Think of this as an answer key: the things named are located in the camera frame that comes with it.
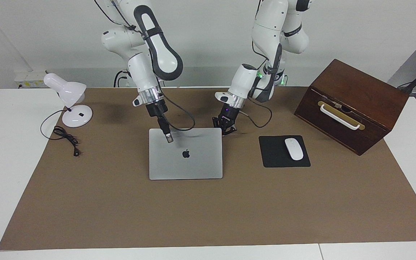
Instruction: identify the white computer mouse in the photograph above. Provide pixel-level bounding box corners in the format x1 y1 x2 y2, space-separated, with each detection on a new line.
285 138 304 161

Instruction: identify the dark brown wooden box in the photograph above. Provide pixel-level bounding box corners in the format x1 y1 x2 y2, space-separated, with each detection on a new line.
294 59 410 156

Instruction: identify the white box handle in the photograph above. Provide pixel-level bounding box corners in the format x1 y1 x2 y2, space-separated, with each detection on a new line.
319 104 361 130

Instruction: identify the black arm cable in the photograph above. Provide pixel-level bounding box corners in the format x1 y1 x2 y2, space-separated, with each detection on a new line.
243 40 273 129
94 0 196 131

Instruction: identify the black mouse pad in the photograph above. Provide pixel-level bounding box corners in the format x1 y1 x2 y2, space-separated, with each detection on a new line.
259 135 311 168

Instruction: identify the black lamp power cable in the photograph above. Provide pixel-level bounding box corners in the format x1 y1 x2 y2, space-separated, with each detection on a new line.
40 109 82 157

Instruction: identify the silver laptop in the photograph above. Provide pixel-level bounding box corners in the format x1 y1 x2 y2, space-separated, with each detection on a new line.
148 127 223 180

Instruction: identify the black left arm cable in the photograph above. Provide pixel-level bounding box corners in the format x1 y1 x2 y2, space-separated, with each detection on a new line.
243 40 273 129

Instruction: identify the brown table mat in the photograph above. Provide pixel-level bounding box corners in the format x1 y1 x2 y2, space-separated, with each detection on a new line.
0 87 416 251

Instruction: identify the black right base cable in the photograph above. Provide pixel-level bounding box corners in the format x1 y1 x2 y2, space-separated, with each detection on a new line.
113 70 129 88

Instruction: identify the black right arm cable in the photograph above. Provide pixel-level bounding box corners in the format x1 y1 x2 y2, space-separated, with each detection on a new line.
94 0 196 131

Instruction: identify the brass box plate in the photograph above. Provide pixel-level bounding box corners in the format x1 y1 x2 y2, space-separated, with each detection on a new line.
317 101 366 131

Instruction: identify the white desk lamp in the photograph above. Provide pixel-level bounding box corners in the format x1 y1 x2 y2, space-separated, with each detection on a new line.
43 73 93 128

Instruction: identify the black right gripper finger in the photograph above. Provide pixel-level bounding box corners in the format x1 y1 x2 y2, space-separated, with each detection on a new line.
157 116 170 144
162 116 174 144

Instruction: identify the white yellow power strip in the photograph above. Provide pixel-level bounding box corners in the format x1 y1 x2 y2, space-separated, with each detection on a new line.
14 70 48 89

